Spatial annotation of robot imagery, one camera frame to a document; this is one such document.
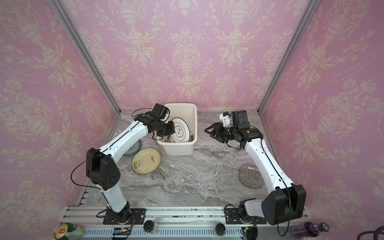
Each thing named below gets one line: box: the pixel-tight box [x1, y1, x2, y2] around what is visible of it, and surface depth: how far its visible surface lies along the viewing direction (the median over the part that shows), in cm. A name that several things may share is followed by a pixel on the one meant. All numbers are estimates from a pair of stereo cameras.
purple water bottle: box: [290, 221, 330, 239], surface depth 59 cm
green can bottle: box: [53, 222, 84, 240], surface depth 64 cm
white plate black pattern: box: [171, 117, 191, 143], surface depth 94 cm
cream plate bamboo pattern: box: [132, 147, 162, 175], surface depth 94 cm
